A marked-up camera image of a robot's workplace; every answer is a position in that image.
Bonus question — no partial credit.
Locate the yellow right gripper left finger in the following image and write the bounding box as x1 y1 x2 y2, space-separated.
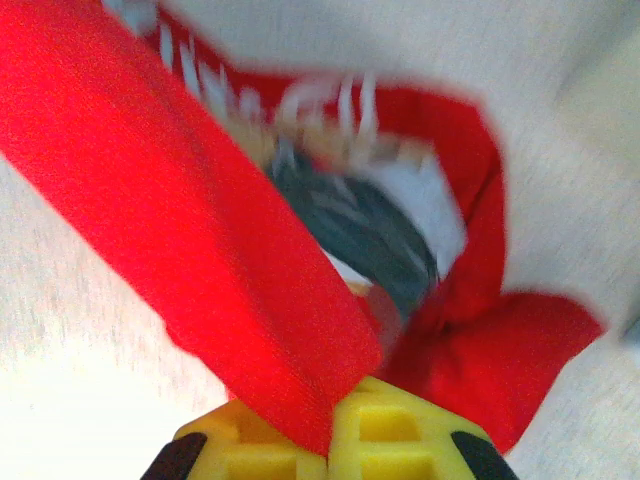
142 398 332 480

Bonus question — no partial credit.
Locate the red bear print t-shirt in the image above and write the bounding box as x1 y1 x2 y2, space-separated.
0 0 609 459

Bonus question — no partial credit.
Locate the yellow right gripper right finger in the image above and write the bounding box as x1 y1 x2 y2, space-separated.
327 377 521 480

